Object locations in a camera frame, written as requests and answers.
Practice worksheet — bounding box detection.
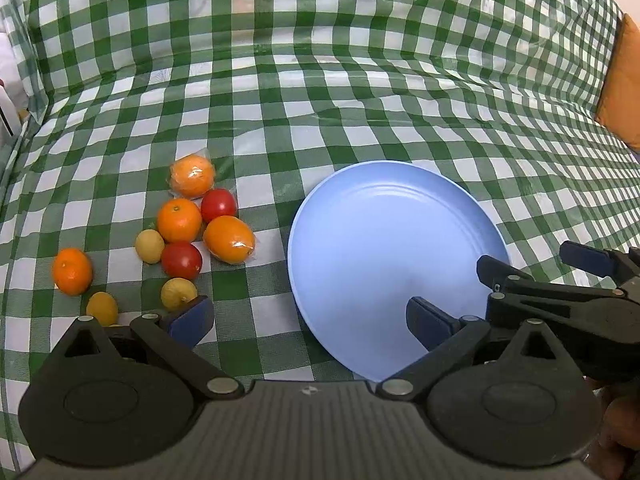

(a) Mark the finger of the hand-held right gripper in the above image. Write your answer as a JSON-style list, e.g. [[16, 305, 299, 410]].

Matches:
[[476, 255, 534, 294], [559, 241, 619, 282]]

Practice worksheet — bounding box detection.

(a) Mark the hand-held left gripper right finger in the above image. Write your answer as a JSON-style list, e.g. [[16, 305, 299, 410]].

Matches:
[[376, 296, 586, 402]]

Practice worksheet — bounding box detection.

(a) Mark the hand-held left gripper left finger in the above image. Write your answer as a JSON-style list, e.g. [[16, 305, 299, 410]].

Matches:
[[42, 296, 246, 402]]

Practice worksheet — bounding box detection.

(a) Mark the red tomato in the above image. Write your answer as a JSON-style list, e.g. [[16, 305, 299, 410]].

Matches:
[[200, 188, 238, 224], [160, 241, 203, 281]]

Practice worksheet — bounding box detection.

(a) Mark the oblong plastic-wrapped orange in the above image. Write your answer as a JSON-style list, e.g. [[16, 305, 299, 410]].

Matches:
[[202, 215, 256, 265]]

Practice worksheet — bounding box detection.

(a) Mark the blue plate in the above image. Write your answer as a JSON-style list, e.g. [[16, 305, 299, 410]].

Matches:
[[287, 161, 512, 382]]

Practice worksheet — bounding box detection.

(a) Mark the round unwrapped orange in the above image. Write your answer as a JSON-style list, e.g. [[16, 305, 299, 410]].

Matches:
[[157, 198, 203, 244]]

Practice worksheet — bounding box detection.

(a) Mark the person's right hand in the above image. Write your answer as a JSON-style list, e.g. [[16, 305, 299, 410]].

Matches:
[[587, 380, 640, 480]]

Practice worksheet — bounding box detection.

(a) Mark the small yellow lemon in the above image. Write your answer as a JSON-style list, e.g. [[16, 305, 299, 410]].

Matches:
[[160, 277, 199, 312], [135, 229, 165, 264], [86, 292, 119, 327]]

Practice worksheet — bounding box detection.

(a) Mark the small mandarin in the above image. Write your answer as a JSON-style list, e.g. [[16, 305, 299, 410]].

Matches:
[[52, 247, 94, 296]]

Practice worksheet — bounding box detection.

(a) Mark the round plastic-wrapped orange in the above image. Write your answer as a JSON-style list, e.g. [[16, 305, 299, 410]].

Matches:
[[167, 149, 217, 200]]

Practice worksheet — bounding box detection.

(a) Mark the orange cushion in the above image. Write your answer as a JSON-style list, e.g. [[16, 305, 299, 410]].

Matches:
[[594, 12, 640, 156]]

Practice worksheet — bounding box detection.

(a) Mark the green checked tablecloth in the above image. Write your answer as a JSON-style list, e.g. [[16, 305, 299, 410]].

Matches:
[[0, 0, 640, 480]]

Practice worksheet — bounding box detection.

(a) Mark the white object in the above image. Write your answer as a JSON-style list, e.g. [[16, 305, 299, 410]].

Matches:
[[0, 80, 17, 138]]

